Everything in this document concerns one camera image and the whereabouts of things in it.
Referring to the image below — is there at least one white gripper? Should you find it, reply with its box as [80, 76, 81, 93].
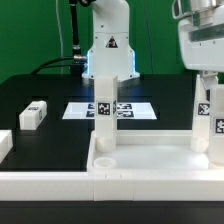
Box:
[178, 14, 224, 101]

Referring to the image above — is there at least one white desk top tray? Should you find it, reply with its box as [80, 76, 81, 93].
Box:
[87, 130, 224, 172]

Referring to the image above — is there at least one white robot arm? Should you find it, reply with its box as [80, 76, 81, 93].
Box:
[79, 0, 224, 91]

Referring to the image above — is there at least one fiducial marker sheet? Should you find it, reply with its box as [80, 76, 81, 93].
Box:
[63, 102, 157, 120]

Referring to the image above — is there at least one white block left edge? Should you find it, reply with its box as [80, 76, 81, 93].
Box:
[0, 130, 13, 164]

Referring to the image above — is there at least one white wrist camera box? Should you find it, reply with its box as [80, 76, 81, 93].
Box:
[172, 0, 192, 19]

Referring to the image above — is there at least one black cable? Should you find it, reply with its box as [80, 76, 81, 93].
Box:
[30, 0, 88, 76]

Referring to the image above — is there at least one white thin cable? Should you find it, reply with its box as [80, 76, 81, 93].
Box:
[55, 0, 65, 75]

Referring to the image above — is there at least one white front barrier wall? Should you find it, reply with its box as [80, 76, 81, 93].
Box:
[0, 170, 224, 201]

